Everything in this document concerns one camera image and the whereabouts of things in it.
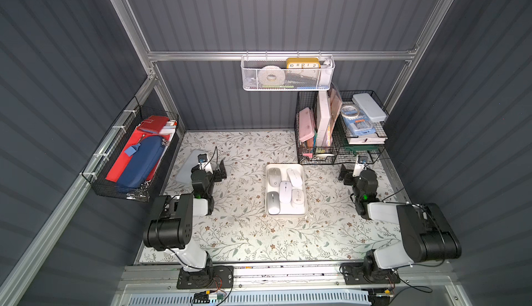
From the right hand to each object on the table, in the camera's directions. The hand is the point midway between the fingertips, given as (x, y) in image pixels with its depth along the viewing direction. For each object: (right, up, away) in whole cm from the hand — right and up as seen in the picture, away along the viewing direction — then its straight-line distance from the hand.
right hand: (357, 169), depth 92 cm
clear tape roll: (-1, +27, +6) cm, 28 cm away
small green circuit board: (-56, -41, -23) cm, 73 cm away
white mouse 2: (-28, -4, +5) cm, 28 cm away
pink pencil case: (-21, +22, +13) cm, 33 cm away
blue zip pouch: (-82, +7, -22) cm, 85 cm away
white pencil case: (+9, +30, +7) cm, 32 cm away
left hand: (-65, +4, 0) cm, 65 cm away
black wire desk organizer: (-7, +19, +3) cm, 21 cm away
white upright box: (-15, +22, 0) cm, 27 cm away
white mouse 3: (-32, -10, +1) cm, 34 cm away
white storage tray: (-32, -17, -3) cm, 37 cm away
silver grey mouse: (-38, -15, -1) cm, 41 cm away
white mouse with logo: (-27, -12, -1) cm, 30 cm away
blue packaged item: (+1, +20, -1) cm, 20 cm away
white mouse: (-37, -4, +6) cm, 38 cm away
